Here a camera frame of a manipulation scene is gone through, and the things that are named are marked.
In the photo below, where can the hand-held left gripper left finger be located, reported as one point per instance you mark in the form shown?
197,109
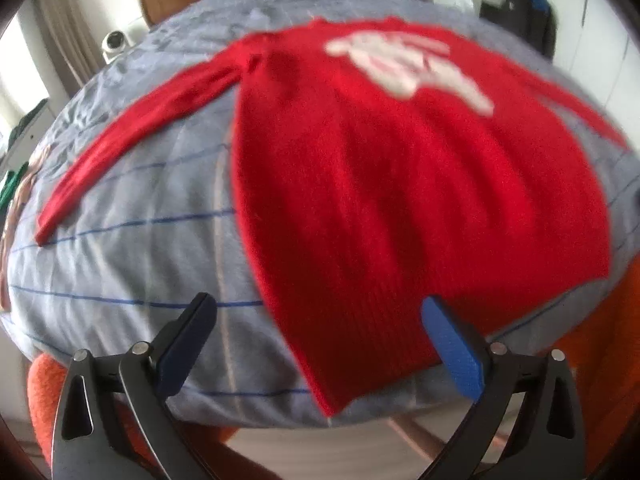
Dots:
185,350

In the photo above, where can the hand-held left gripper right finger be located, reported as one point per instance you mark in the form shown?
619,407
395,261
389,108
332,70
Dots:
452,345

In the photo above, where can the red knit sweater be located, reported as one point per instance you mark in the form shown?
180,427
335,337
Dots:
400,210

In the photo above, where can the grey plaid blanket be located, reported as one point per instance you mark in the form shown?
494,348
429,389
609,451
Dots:
150,260

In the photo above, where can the brown cloth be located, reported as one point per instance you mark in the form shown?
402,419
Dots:
22,180

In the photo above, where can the green cloth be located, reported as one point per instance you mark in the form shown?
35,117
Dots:
11,187

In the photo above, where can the white desk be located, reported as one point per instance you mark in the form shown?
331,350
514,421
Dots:
20,145

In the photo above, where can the dark cloth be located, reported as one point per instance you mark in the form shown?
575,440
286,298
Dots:
30,120

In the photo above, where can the beige curtain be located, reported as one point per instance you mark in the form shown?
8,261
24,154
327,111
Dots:
70,35

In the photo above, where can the black and blue jacket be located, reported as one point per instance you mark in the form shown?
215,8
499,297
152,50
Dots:
530,15

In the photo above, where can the white security camera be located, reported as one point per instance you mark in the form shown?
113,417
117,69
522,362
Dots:
116,45

